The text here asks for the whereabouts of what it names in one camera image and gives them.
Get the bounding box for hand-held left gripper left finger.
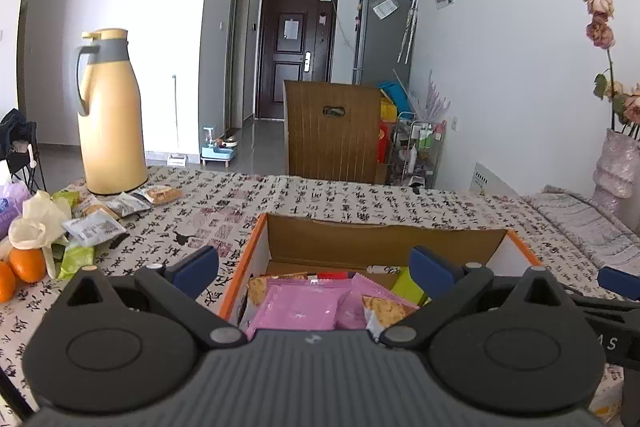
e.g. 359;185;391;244
62;246;249;349

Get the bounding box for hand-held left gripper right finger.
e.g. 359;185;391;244
378;246;576;351

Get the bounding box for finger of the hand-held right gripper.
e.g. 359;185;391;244
564;289;629;316
597;266;640;303

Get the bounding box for orange cardboard box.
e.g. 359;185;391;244
218;213;546;324

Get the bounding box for heap of boxed snack packets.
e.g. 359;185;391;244
239;264;434;343

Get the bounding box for folded grey patterned cloth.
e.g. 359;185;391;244
530;186;640;268

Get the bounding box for white slatted panel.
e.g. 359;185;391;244
472;163;519;197

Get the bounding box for pink ribbed vase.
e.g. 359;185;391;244
592;128;640;233

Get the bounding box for cluster of small snack packets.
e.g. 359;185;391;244
52;186;184;281

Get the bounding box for red bag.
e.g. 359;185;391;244
377;121;396;166

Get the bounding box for brown wooden chair back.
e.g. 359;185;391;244
283;79;396;184

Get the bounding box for yellow thermos jug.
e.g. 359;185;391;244
76;28;149;196

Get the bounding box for purple dried sprigs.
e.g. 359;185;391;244
412;69;451;123

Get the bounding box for cream plastic bag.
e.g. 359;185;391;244
9;190;71;279

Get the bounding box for orange fruit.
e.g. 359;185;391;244
0;261;16;303
9;247;47;284

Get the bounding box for blue bag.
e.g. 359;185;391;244
377;79;414;113

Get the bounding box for purple tissue pack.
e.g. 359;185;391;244
0;181;32;241

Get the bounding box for black folding chair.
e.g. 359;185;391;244
0;109;46;193

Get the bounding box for grey side door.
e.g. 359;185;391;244
227;0;251;130

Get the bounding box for grey refrigerator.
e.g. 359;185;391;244
352;0;416;88

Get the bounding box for dark brown entrance door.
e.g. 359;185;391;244
256;0;339;120

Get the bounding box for white folded umbrella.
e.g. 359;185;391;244
397;0;419;64

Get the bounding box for dried pink roses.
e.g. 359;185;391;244
584;0;640;138

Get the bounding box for wire storage rack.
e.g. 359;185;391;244
390;119;446;188

